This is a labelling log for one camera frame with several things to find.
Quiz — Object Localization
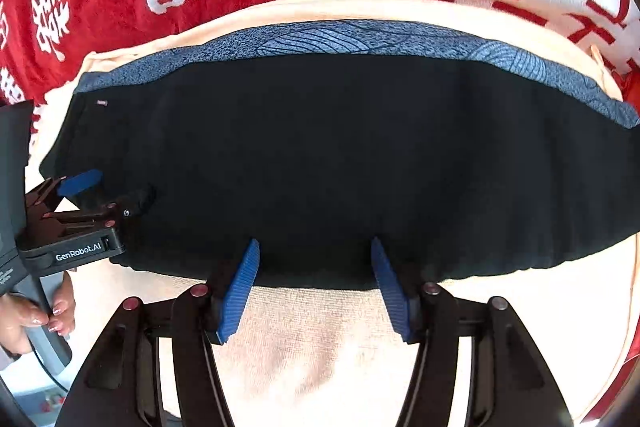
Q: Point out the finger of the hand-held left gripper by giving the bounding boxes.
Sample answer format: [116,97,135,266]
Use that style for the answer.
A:
[49,184,157,231]
[25,169,105,220]

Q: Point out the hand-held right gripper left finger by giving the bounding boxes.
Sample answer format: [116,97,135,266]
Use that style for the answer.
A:
[55,238,261,427]

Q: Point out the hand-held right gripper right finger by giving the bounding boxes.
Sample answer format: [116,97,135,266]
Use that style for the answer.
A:
[370,236,574,427]

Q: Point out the black pants with blue waistband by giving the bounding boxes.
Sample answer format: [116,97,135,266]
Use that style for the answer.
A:
[39,19,640,292]

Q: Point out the person's left hand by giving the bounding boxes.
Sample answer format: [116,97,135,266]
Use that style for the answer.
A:
[0,273,77,356]

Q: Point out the cream towel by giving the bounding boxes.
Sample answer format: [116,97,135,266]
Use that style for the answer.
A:
[27,0,634,427]

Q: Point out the black cable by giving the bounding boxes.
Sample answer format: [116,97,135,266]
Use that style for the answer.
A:
[29,346,71,394]

